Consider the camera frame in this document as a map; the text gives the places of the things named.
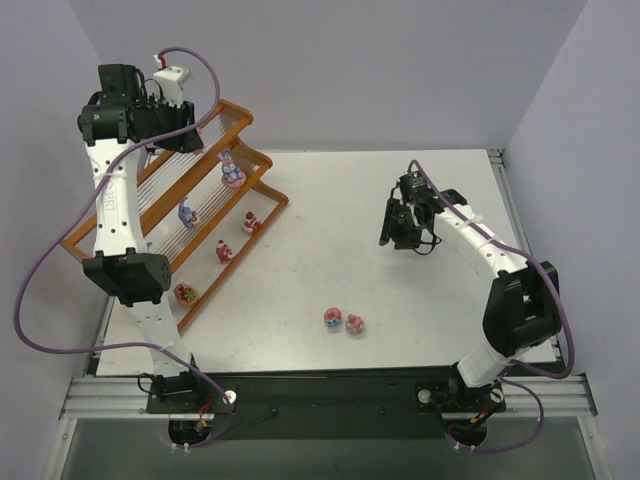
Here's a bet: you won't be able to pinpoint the red pink bear toy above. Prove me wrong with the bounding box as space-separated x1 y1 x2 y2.
215 239 235 264

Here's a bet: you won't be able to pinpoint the pink toy blue glasses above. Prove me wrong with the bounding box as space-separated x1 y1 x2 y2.
323 307 342 328

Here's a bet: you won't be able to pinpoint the red white cake toy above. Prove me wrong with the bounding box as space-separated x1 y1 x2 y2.
242 211 262 235

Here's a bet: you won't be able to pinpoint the pink toy clear base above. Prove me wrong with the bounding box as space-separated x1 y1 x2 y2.
345 314 365 335

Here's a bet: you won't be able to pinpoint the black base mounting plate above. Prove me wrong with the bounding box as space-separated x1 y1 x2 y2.
143 367 506 447

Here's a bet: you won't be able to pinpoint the purple bunny pink ring toy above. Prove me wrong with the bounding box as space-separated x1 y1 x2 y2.
217 148 246 189

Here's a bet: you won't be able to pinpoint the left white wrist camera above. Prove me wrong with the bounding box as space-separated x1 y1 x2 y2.
152 55 191 107

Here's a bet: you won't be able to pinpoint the pink bear green clover toy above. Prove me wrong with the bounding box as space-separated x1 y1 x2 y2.
173 282 200 307

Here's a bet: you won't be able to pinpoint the orange tiered display shelf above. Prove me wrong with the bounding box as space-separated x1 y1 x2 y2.
58 99 290 339

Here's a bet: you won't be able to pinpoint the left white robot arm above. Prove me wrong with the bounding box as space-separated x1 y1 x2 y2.
78 63 203 398

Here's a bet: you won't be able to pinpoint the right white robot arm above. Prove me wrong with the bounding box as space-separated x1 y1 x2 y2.
379 171 562 389

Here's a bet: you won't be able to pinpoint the purple bunny small toy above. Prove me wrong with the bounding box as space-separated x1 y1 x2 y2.
178 196 201 229

